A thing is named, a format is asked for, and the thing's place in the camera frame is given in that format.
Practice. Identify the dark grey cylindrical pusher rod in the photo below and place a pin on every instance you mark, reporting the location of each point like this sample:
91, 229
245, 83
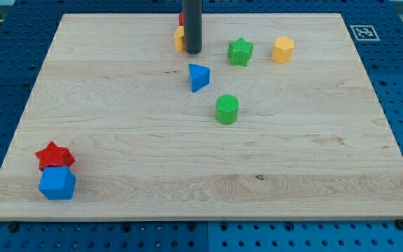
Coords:
192, 15

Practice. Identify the blue triangle block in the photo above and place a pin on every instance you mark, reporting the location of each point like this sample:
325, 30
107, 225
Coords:
199, 76

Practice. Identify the green star block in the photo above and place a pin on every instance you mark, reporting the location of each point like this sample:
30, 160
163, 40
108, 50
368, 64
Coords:
240, 52

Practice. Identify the red star block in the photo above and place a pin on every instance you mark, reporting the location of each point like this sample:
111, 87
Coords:
54, 156

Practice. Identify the red block behind rod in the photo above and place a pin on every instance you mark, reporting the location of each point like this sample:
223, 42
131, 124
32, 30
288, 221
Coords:
181, 19

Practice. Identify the yellow block behind rod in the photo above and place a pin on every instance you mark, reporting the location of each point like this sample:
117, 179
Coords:
179, 38

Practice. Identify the yellow hexagon block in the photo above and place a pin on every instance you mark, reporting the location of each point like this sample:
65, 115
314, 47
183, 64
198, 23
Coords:
283, 48

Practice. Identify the green cylinder block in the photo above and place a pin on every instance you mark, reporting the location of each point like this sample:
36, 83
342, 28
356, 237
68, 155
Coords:
227, 106

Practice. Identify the wooden board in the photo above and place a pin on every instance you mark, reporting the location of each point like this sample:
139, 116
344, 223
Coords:
310, 142

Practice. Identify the white fiducial marker tag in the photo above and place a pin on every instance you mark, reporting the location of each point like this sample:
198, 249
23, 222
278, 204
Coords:
364, 32

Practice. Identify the blue cube block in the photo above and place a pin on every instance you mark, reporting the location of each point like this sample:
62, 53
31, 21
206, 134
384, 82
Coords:
57, 183

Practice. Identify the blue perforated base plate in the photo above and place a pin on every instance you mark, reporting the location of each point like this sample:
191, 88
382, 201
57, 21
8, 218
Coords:
25, 36

